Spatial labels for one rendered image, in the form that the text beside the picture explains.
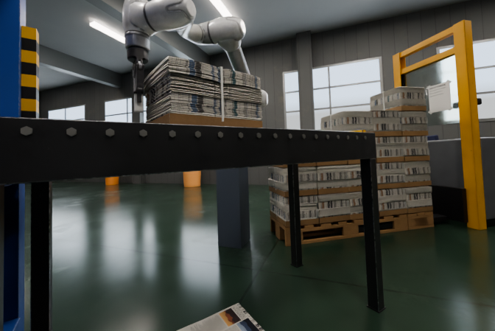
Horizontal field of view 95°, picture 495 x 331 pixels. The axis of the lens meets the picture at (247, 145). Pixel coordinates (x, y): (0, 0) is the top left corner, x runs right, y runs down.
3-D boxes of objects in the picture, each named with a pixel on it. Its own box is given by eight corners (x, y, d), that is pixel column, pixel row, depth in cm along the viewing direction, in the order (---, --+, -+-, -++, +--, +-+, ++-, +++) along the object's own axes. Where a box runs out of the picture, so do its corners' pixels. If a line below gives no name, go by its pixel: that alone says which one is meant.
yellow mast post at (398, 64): (401, 209, 268) (392, 55, 275) (407, 209, 270) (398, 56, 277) (409, 211, 259) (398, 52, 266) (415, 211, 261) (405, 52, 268)
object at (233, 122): (225, 137, 114) (224, 128, 114) (263, 131, 91) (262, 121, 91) (195, 136, 104) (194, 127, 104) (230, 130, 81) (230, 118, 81)
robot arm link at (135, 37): (148, 44, 95) (148, 58, 94) (123, 39, 90) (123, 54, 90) (152, 34, 87) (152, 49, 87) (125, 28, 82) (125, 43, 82)
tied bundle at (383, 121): (346, 140, 234) (345, 117, 235) (370, 139, 240) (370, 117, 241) (373, 137, 197) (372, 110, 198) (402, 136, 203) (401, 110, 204)
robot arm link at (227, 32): (245, 101, 198) (270, 98, 191) (243, 115, 190) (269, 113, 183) (209, 14, 136) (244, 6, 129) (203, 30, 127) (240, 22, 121)
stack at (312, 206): (269, 231, 211) (266, 141, 215) (375, 218, 238) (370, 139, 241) (286, 247, 174) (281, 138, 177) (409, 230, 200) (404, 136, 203)
